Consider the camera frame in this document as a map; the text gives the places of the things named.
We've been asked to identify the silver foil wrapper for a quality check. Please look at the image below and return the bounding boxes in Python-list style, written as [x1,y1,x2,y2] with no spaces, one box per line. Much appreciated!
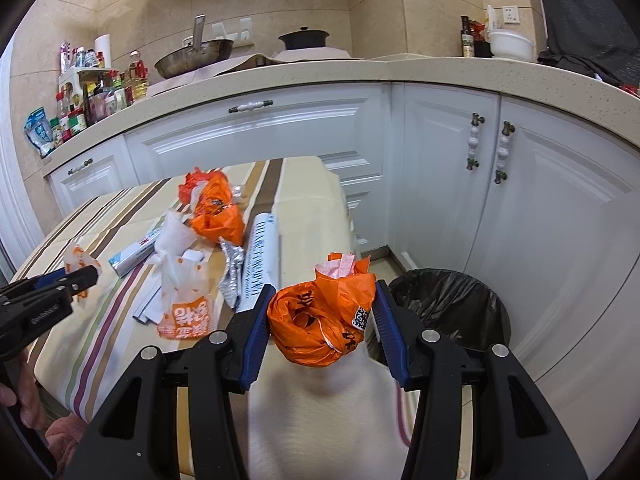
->
[218,237,245,310]

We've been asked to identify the pink stove cover cloth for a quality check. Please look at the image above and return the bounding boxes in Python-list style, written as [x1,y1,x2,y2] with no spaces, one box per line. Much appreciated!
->
[148,47,350,98]

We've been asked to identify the small red-orange plastic bag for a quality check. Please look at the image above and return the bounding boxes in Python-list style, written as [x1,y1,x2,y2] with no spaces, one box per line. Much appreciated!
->
[178,167,218,205]

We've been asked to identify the black cooking pot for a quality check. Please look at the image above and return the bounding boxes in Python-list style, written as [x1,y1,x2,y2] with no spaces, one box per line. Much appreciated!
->
[279,27,330,51]

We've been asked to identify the drawer handle left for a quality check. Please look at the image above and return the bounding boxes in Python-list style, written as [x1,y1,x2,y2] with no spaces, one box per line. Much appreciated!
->
[67,158,93,176]

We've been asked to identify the drawer handle centre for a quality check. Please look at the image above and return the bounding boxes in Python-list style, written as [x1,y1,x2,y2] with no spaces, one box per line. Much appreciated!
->
[228,100,274,114]

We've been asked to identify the drawer handle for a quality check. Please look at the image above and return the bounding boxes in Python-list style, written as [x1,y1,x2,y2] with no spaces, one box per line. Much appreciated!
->
[67,158,93,176]
[228,100,274,114]

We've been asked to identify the white condiment rack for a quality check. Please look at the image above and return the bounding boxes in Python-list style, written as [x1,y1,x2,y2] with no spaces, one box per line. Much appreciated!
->
[58,67,118,136]

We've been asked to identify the yellow cooking oil bottle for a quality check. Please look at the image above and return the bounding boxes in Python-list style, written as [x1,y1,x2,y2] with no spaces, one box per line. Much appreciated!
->
[128,50,149,102]

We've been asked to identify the cabinet door handle right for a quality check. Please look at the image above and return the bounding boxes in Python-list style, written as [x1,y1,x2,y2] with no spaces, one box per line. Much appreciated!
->
[494,122,515,185]

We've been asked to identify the white DHA powder tube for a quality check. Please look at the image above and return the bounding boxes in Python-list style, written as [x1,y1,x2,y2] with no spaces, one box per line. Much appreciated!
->
[235,212,280,313]

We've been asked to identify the white ceramic bowl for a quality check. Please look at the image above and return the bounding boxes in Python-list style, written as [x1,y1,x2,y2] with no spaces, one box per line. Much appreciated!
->
[489,29,534,62]

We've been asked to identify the dark grey cloth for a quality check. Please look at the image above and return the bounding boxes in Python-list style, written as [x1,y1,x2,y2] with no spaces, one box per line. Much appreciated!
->
[538,0,639,87]

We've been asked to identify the white wall hook strip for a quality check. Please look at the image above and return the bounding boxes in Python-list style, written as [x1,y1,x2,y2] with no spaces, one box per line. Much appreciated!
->
[210,16,254,48]

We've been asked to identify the white paper towel roll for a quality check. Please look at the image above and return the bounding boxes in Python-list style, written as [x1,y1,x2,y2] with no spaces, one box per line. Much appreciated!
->
[94,34,112,68]

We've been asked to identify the white orange printed snack bag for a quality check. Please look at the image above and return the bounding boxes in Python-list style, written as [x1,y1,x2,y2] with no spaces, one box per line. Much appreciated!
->
[153,210,214,340]

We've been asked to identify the striped tablecloth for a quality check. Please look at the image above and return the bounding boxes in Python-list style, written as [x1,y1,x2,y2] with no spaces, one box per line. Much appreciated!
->
[10,155,474,480]

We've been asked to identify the steel wok pan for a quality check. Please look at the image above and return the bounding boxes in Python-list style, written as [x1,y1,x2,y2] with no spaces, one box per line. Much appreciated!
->
[154,14,234,79]

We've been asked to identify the large orange plastic bag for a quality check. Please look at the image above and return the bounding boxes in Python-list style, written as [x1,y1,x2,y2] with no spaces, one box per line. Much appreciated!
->
[190,170,244,246]

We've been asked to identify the cabinet door handle left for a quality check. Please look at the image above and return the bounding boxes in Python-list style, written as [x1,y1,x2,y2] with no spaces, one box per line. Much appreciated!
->
[466,113,485,171]

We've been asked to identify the person's left hand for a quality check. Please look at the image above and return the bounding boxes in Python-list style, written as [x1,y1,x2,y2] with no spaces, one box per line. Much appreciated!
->
[0,349,88,479]

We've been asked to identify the blue white snack pouch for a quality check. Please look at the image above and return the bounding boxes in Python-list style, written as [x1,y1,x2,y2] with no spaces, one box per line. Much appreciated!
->
[23,107,54,158]

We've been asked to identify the cabinet door handle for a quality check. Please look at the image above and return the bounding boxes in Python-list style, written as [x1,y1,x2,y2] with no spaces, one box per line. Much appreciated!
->
[494,122,515,185]
[466,113,485,171]

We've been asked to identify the dark sauce bottle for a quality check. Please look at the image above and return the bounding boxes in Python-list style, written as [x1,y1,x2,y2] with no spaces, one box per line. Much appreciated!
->
[460,15,475,58]

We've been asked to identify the black lined trash bin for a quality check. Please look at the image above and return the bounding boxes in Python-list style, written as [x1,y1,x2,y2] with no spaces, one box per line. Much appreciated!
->
[386,268,512,350]

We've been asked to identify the white wall socket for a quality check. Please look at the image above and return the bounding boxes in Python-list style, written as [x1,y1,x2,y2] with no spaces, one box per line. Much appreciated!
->
[502,6,521,25]

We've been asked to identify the orange bag with QR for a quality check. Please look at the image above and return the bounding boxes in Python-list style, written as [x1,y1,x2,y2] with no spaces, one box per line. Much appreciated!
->
[267,252,375,367]

